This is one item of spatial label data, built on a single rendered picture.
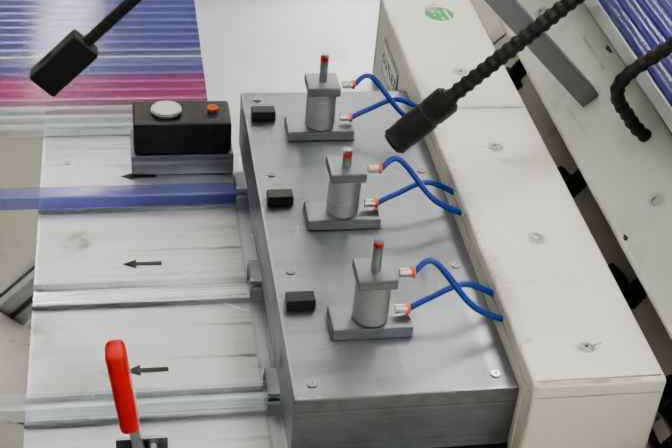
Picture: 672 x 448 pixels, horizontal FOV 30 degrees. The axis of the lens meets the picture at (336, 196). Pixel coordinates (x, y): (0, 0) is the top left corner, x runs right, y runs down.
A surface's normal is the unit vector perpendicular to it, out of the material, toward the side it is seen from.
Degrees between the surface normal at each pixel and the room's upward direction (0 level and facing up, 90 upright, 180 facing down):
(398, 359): 45
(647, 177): 90
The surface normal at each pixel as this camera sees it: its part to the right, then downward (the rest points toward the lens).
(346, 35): 0.07, -0.81
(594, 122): -0.65, -0.55
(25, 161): 0.15, 0.58
